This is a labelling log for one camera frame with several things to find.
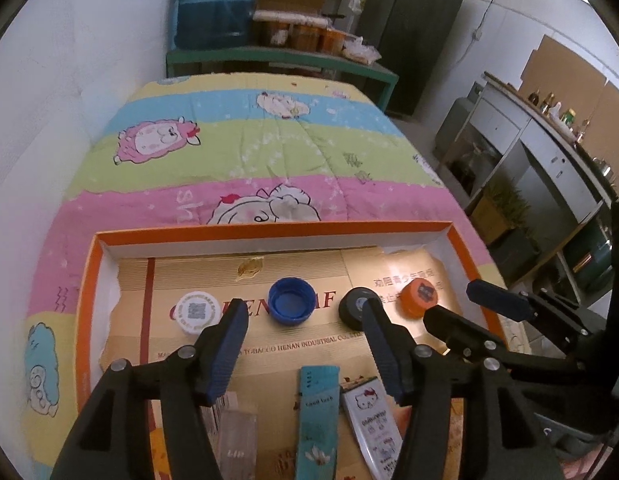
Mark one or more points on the striped cartoon sheep blanket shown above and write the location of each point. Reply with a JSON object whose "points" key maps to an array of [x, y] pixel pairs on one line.
{"points": [[239, 160]]}

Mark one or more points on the white plastic bottle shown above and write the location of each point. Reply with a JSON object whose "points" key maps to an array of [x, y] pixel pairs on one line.
{"points": [[557, 110]]}

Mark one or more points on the blue water jug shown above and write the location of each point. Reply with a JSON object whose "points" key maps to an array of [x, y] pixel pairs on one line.
{"points": [[214, 5]]}

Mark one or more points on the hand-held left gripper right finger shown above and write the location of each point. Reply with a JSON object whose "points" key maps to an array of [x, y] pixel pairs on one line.
{"points": [[384, 350]]}

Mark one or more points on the green metal table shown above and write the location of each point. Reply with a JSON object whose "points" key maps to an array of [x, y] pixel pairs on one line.
{"points": [[269, 55]]}

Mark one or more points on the white cartoon lighter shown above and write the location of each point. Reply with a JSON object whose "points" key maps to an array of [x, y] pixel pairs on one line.
{"points": [[374, 425]]}

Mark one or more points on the white plastic bag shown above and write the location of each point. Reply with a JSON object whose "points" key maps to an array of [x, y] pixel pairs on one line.
{"points": [[362, 50]]}

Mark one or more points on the grey kitchen counter cabinet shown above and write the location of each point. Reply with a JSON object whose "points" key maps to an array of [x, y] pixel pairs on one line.
{"points": [[539, 170]]}

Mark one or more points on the potted plant in brown pot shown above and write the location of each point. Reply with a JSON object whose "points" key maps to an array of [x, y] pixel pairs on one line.
{"points": [[499, 210]]}

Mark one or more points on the white bottle cap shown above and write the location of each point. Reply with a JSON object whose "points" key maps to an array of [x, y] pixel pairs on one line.
{"points": [[192, 310]]}

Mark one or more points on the black bottle cap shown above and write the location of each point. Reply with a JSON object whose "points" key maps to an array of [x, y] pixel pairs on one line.
{"points": [[352, 307]]}

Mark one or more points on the red-brown bottle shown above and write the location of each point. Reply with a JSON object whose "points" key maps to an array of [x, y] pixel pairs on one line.
{"points": [[582, 131]]}

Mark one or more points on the potted plant in dark pot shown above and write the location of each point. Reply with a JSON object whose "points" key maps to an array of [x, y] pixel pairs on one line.
{"points": [[517, 255]]}

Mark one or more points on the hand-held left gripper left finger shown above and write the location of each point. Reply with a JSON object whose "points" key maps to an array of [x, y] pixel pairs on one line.
{"points": [[224, 355]]}

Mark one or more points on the jar of orange preserves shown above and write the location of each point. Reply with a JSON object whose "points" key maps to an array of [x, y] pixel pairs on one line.
{"points": [[304, 36], [332, 40], [272, 33]]}

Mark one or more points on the orange cap with dark print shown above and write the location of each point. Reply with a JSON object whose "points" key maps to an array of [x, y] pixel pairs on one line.
{"points": [[419, 297]]}

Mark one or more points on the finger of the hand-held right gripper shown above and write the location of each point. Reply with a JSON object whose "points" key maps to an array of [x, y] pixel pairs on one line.
{"points": [[494, 300], [454, 327]]}

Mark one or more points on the clear plastic lighter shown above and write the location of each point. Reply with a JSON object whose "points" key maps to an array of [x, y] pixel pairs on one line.
{"points": [[238, 442]]}

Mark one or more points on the dark glass bottle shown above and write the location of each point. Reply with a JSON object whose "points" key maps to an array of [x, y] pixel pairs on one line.
{"points": [[534, 97]]}

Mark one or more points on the green air fryer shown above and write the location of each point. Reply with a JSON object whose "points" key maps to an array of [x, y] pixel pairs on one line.
{"points": [[587, 255]]}

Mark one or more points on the blue bottle cap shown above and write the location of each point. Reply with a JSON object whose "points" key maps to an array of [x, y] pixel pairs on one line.
{"points": [[291, 300]]}

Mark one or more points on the large plastic oil jug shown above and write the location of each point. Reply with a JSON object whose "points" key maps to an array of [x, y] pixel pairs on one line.
{"points": [[467, 170]]}

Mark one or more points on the orange-rimmed cardboard tray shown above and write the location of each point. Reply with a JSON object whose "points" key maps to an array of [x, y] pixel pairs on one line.
{"points": [[269, 241]]}

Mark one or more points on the teal patterned lighter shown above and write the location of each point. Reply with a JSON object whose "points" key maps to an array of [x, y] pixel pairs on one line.
{"points": [[317, 425]]}

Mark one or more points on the dark grey refrigerator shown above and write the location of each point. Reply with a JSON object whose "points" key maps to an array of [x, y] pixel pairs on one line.
{"points": [[409, 35]]}

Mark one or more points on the cardboard wall panels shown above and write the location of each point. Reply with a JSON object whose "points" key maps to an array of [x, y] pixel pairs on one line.
{"points": [[564, 80]]}

